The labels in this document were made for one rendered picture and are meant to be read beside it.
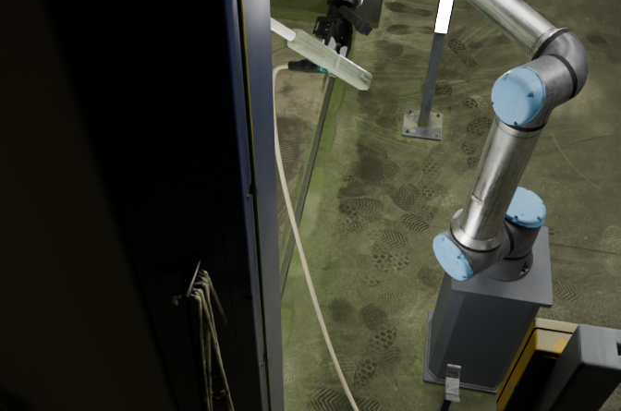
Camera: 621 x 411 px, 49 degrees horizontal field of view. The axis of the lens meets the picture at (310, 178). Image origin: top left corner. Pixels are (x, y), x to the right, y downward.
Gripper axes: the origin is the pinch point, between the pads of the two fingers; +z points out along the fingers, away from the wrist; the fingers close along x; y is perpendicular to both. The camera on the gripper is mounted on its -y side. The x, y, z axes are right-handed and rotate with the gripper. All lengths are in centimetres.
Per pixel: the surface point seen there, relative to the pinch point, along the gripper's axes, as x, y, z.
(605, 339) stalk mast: 36, -98, 47
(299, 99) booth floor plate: -113, 129, -25
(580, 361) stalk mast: 39, -97, 51
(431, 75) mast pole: -128, 63, -47
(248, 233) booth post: 65, -60, 48
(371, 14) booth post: -156, 138, -94
